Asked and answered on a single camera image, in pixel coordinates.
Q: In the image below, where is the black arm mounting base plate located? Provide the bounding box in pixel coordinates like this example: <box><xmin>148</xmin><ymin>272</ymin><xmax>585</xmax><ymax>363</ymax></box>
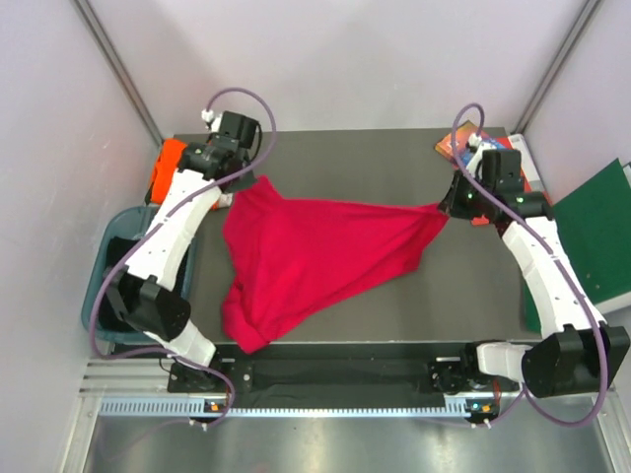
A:
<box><xmin>167</xmin><ymin>341</ymin><xmax>518</xmax><ymax>409</ymax></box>

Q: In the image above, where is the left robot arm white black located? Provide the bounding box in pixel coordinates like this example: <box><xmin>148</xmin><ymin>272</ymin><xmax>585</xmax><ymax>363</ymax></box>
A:
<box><xmin>101</xmin><ymin>133</ymin><xmax>256</xmax><ymax>391</ymax></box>

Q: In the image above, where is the folded orange t shirt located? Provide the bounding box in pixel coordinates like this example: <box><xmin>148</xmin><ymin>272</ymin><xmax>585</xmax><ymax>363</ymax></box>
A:
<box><xmin>145</xmin><ymin>138</ymin><xmax>187</xmax><ymax>205</ymax></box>

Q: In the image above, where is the aluminium frame rail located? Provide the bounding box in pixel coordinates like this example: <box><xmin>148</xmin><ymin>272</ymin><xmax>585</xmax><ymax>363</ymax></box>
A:
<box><xmin>60</xmin><ymin>359</ymin><xmax>630</xmax><ymax>472</ymax></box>

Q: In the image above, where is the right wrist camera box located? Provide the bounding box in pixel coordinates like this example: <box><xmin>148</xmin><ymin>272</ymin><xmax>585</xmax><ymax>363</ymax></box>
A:
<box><xmin>481</xmin><ymin>149</ymin><xmax>524</xmax><ymax>193</ymax></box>

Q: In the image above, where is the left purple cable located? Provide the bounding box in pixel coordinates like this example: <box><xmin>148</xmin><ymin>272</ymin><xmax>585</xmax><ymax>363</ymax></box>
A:
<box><xmin>88</xmin><ymin>87</ymin><xmax>277</xmax><ymax>431</ymax></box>

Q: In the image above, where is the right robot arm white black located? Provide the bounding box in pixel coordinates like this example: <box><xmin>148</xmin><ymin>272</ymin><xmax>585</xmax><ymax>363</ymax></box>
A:
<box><xmin>439</xmin><ymin>170</ymin><xmax>630</xmax><ymax>398</ymax></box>

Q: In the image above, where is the blue orange book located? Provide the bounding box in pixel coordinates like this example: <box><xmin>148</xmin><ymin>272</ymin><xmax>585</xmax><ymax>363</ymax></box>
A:
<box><xmin>434</xmin><ymin>119</ymin><xmax>514</xmax><ymax>171</ymax></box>

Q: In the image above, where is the grey slotted cable duct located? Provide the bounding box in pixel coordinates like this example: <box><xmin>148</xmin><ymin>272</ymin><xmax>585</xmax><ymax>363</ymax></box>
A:
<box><xmin>100</xmin><ymin>397</ymin><xmax>498</xmax><ymax>419</ymax></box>

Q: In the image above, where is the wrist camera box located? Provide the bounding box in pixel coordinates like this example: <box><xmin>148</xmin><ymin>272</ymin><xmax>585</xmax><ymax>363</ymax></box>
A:
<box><xmin>481</xmin><ymin>149</ymin><xmax>524</xmax><ymax>193</ymax></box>
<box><xmin>217</xmin><ymin>110</ymin><xmax>260</xmax><ymax>149</ymax></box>

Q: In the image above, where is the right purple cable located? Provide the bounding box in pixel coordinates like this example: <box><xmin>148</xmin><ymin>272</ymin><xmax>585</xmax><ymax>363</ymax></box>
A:
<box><xmin>452</xmin><ymin>101</ymin><xmax>608</xmax><ymax>429</ymax></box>

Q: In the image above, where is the red book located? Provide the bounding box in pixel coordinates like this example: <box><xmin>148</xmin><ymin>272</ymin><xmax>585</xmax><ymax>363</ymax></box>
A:
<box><xmin>466</xmin><ymin>133</ymin><xmax>551</xmax><ymax>220</ymax></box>

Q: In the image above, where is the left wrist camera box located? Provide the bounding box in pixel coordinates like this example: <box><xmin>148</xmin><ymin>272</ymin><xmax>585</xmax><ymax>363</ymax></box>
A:
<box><xmin>217</xmin><ymin>110</ymin><xmax>260</xmax><ymax>149</ymax></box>

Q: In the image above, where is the green ring binder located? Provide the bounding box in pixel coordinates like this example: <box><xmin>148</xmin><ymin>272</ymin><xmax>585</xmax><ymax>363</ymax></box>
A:
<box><xmin>553</xmin><ymin>159</ymin><xmax>630</xmax><ymax>314</ymax></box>

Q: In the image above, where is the purple cable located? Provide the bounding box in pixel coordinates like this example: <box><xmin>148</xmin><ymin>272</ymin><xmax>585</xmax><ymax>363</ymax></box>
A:
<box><xmin>452</xmin><ymin>101</ymin><xmax>608</xmax><ymax>429</ymax></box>
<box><xmin>88</xmin><ymin>87</ymin><xmax>277</xmax><ymax>431</ymax></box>

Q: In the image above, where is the red t shirt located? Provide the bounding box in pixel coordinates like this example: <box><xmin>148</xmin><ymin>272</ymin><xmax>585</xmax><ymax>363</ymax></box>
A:
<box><xmin>221</xmin><ymin>176</ymin><xmax>448</xmax><ymax>354</ymax></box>

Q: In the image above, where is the black garment in basin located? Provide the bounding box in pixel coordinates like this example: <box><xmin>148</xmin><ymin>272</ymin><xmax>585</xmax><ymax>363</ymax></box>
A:
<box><xmin>96</xmin><ymin>236</ymin><xmax>194</xmax><ymax>332</ymax></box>

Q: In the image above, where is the teal plastic basin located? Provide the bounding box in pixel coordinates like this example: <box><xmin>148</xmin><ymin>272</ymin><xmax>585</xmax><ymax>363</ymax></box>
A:
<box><xmin>81</xmin><ymin>205</ymin><xmax>197</xmax><ymax>345</ymax></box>

